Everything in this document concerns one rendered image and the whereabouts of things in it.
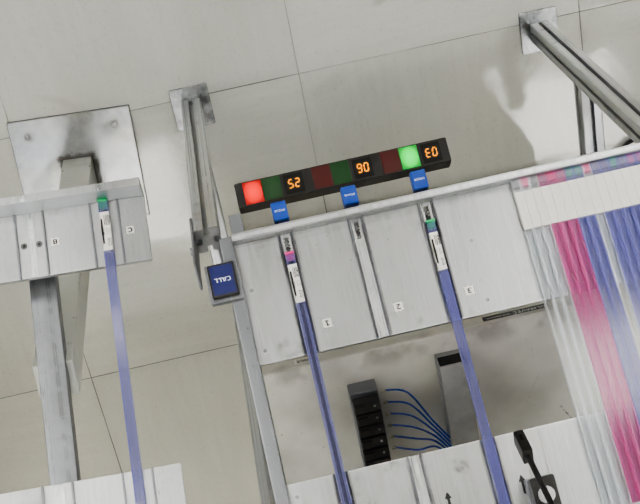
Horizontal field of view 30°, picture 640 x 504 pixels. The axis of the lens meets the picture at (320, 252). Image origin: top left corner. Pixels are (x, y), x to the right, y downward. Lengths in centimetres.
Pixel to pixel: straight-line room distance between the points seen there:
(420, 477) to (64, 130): 114
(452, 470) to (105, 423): 126
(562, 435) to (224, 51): 111
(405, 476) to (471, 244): 36
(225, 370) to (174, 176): 50
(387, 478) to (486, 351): 44
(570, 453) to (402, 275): 36
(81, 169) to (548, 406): 103
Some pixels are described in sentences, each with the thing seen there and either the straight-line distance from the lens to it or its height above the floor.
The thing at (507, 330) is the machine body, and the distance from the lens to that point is 212.
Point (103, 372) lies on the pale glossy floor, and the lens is 279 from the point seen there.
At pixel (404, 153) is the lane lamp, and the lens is 189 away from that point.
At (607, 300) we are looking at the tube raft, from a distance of 184.
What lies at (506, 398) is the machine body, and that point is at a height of 62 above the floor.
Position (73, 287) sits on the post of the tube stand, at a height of 59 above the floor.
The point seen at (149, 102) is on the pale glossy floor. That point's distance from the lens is 251.
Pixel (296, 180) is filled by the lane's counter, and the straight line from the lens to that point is 187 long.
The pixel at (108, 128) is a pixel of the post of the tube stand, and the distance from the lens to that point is 252.
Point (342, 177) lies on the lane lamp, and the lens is 187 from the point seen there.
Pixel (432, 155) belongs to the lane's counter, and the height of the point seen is 66.
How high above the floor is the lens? 237
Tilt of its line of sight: 63 degrees down
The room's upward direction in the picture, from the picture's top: 163 degrees clockwise
